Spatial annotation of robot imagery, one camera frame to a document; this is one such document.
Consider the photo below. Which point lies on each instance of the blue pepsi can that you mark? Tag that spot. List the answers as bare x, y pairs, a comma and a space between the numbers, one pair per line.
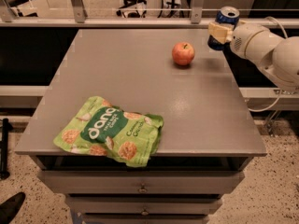
228, 15

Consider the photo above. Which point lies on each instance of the grey top drawer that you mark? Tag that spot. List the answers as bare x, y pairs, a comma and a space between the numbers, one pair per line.
81, 182

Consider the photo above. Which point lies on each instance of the green rice chips bag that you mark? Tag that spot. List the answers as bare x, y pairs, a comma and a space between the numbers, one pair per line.
102, 129

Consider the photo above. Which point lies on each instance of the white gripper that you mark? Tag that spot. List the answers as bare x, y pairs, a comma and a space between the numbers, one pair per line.
243, 39

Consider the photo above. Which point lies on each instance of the black shoe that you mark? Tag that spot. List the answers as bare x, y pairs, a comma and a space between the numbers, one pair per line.
10, 208

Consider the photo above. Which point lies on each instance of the black office chair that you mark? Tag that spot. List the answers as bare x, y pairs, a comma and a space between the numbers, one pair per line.
130, 8

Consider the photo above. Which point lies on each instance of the grey middle drawer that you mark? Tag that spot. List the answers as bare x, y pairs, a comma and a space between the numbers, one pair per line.
139, 205

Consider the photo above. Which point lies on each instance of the grey bottom drawer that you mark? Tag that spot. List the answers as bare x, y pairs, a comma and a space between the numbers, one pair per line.
135, 219

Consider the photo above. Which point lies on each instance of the grey metal railing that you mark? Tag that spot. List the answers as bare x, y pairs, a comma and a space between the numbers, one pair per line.
158, 13

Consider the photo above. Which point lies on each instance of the grey drawer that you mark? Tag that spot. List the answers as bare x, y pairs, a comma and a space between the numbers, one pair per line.
81, 182
139, 205
135, 219

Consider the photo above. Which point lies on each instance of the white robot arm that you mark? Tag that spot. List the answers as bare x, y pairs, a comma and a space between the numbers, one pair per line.
277, 58

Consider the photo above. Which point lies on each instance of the red apple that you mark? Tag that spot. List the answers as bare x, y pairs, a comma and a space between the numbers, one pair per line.
183, 53

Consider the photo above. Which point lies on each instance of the black stand pole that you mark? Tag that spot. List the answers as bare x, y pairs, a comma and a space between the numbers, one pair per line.
5, 129

